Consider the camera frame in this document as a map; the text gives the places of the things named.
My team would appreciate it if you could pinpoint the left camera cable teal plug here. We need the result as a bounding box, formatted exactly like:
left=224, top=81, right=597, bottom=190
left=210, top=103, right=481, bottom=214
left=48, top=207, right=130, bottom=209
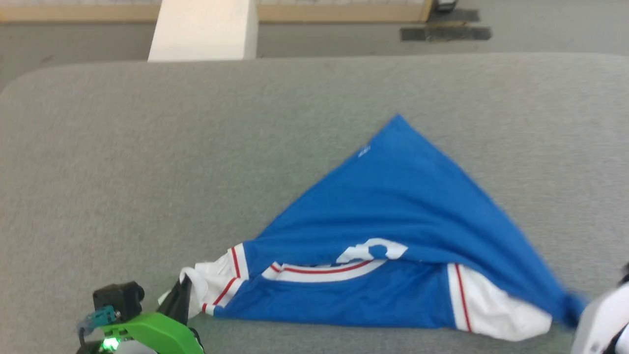
left=76, top=305, right=121, bottom=336

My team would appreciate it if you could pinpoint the lemon print tiled partition board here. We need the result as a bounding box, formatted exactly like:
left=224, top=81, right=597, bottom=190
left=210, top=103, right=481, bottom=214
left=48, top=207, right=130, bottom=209
left=0, top=0, right=434, bottom=24

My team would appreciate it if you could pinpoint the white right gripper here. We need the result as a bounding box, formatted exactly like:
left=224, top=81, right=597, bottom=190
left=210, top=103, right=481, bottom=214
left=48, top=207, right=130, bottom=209
left=572, top=283, right=629, bottom=354

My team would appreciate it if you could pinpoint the black floor plate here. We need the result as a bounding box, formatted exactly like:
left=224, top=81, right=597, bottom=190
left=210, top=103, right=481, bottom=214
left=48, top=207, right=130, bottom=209
left=400, top=8, right=492, bottom=43

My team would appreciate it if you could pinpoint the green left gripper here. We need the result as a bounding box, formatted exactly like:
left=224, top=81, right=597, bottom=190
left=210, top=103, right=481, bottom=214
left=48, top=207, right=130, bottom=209
left=76, top=274, right=205, bottom=354

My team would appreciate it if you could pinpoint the white rectangular box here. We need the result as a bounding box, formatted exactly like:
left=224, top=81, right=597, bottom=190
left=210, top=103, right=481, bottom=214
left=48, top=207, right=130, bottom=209
left=147, top=0, right=259, bottom=62

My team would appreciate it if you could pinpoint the blue white sports jersey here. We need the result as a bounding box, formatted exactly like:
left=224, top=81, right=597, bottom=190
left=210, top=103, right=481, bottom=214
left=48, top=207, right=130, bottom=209
left=158, top=114, right=588, bottom=343

